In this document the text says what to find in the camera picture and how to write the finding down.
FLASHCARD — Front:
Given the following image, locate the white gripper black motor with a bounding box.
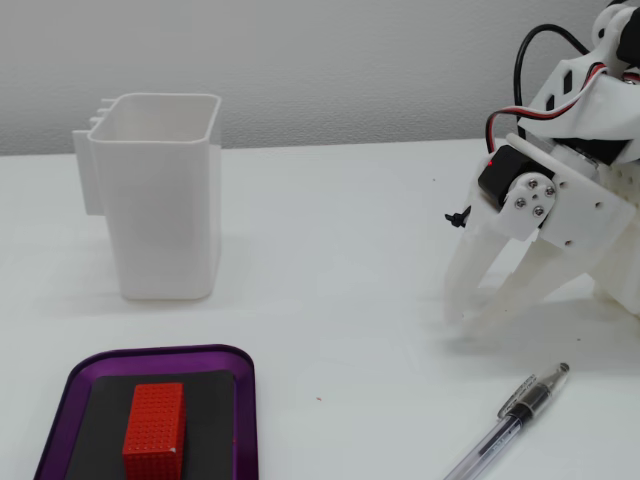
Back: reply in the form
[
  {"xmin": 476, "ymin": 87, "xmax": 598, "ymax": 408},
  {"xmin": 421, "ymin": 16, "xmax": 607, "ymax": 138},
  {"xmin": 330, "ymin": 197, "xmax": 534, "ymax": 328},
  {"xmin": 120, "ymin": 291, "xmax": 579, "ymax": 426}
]
[{"xmin": 443, "ymin": 131, "xmax": 637, "ymax": 342}]

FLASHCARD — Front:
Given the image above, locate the red studded block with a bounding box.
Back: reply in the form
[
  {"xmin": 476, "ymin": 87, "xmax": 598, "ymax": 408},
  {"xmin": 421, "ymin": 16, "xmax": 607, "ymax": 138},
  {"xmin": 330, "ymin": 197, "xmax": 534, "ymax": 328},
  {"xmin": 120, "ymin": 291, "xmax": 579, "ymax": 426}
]
[{"xmin": 121, "ymin": 382, "xmax": 188, "ymax": 480}]

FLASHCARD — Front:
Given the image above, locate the clear black ballpoint pen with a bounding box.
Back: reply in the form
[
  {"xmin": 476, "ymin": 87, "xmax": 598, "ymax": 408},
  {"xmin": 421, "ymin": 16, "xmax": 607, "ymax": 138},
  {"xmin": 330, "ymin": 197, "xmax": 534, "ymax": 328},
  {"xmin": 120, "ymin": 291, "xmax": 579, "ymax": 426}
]
[{"xmin": 441, "ymin": 361, "xmax": 572, "ymax": 480}]

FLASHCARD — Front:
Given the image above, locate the purple metal tin tray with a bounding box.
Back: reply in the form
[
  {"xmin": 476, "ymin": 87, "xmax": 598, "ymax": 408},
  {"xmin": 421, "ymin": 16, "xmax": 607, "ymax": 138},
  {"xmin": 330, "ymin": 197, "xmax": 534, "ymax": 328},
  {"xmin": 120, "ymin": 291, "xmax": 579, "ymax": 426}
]
[{"xmin": 33, "ymin": 343, "xmax": 261, "ymax": 480}]

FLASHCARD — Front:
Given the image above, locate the black foam pad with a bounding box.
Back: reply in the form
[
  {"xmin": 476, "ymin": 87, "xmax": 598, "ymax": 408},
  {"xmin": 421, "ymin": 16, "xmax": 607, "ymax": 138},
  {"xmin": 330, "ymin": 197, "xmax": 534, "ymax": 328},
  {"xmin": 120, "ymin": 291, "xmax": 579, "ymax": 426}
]
[{"xmin": 66, "ymin": 369, "xmax": 237, "ymax": 480}]

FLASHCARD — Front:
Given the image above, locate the white plastic open container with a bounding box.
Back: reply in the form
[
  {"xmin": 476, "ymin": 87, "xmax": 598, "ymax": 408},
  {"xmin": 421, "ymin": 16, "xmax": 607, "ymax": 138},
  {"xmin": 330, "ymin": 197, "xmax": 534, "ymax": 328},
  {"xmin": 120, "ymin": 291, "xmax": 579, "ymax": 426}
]
[{"xmin": 72, "ymin": 92, "xmax": 224, "ymax": 302}]

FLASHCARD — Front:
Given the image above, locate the small black cable tie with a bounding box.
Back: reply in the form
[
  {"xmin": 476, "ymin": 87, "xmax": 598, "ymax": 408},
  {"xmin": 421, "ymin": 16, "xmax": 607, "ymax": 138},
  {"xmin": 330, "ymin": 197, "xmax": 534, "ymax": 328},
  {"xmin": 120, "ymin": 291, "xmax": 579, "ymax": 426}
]
[{"xmin": 444, "ymin": 203, "xmax": 474, "ymax": 229}]

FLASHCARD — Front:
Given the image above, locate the red white black servo wire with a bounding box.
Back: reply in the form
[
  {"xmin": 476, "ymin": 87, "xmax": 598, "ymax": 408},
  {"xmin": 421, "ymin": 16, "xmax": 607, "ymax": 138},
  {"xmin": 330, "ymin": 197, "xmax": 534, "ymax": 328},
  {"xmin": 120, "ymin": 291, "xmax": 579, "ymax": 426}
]
[{"xmin": 485, "ymin": 63, "xmax": 610, "ymax": 166}]

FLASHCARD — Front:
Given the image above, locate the black cable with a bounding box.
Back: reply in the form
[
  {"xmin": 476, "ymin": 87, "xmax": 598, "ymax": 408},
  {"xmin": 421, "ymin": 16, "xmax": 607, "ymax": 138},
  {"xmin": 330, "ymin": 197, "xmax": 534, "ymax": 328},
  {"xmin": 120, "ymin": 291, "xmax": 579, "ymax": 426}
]
[{"xmin": 514, "ymin": 23, "xmax": 592, "ymax": 147}]

